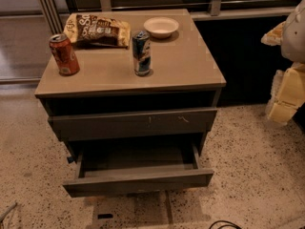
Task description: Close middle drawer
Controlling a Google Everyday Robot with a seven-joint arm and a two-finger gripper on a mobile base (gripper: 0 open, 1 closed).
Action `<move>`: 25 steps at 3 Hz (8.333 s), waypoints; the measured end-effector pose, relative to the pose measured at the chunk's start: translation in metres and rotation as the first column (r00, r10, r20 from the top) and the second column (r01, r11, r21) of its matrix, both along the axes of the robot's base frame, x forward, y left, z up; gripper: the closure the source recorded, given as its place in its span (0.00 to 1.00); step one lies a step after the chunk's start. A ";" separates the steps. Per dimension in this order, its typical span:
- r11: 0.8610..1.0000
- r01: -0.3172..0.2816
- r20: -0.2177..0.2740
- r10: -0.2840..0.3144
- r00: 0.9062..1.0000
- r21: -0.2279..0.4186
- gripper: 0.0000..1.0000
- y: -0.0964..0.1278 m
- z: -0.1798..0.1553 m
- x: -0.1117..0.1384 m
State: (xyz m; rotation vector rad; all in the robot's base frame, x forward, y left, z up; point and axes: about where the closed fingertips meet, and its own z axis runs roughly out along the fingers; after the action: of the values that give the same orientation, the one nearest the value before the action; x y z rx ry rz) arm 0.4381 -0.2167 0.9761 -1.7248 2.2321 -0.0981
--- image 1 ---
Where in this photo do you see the white bowl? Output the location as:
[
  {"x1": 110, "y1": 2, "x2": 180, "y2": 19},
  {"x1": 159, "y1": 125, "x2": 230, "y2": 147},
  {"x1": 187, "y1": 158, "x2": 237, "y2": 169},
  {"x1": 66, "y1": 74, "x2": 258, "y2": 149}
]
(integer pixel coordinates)
[{"x1": 144, "y1": 17, "x2": 179, "y2": 39}]

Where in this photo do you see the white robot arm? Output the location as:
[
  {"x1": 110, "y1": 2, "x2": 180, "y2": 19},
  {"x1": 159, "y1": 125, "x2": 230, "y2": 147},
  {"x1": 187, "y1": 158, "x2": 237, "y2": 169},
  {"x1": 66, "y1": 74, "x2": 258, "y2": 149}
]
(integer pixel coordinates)
[{"x1": 261, "y1": 0, "x2": 305, "y2": 125}]

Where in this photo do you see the grey top drawer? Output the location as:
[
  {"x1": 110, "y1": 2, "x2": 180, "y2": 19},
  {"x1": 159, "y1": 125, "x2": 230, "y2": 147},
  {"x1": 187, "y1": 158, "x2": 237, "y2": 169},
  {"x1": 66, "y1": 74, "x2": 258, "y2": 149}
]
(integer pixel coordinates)
[{"x1": 49, "y1": 108, "x2": 217, "y2": 141}]

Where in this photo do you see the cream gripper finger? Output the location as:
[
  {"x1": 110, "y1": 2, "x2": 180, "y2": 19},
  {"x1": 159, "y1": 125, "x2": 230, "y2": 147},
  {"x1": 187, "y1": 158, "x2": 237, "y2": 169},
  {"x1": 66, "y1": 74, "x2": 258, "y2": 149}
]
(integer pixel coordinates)
[{"x1": 261, "y1": 22, "x2": 285, "y2": 46}]

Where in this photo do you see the black floor cable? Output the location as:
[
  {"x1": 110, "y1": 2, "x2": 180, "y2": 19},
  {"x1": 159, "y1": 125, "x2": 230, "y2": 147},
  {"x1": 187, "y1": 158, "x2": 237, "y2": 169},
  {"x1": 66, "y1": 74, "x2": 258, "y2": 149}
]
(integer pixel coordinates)
[{"x1": 208, "y1": 219, "x2": 243, "y2": 229}]

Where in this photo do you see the grey drawer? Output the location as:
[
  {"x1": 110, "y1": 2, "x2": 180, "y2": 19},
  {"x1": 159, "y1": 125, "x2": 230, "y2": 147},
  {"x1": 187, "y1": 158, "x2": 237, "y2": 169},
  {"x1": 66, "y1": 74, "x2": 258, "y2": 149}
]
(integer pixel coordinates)
[
  {"x1": 49, "y1": 108, "x2": 217, "y2": 141},
  {"x1": 64, "y1": 142, "x2": 214, "y2": 198}
]

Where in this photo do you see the red soda can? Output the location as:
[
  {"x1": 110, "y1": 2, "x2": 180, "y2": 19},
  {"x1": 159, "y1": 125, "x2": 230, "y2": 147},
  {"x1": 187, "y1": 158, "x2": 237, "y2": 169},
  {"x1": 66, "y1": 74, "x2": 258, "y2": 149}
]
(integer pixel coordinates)
[{"x1": 49, "y1": 33, "x2": 80, "y2": 76}]

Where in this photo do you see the grey drawer cabinet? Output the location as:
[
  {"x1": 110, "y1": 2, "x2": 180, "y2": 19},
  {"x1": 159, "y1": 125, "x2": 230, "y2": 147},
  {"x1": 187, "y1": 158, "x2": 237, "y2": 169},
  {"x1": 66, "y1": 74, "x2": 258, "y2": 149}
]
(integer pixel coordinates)
[{"x1": 33, "y1": 9, "x2": 227, "y2": 164}]

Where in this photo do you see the brown chip bag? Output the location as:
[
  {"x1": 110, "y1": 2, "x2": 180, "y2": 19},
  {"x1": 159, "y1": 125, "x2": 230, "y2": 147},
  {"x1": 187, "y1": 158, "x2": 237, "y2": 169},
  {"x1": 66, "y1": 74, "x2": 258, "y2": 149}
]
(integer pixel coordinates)
[{"x1": 64, "y1": 13, "x2": 131, "y2": 48}]

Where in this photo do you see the blue energy drink can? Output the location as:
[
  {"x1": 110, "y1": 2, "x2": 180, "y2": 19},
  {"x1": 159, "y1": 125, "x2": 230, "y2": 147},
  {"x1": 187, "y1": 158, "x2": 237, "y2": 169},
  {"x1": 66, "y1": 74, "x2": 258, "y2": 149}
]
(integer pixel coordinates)
[{"x1": 132, "y1": 31, "x2": 151, "y2": 76}]

